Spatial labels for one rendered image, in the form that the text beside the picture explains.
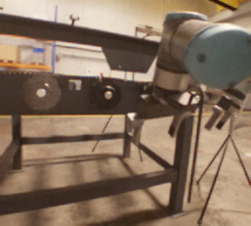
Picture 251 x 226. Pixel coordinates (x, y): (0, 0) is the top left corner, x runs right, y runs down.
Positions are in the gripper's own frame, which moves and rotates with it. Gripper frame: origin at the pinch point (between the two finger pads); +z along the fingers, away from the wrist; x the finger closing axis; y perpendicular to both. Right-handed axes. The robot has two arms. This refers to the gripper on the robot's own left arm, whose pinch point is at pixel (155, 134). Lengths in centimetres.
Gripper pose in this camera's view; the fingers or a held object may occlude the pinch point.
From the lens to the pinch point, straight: 52.1
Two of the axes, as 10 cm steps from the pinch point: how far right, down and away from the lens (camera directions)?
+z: -1.1, 8.6, 4.9
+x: -9.3, 0.9, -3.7
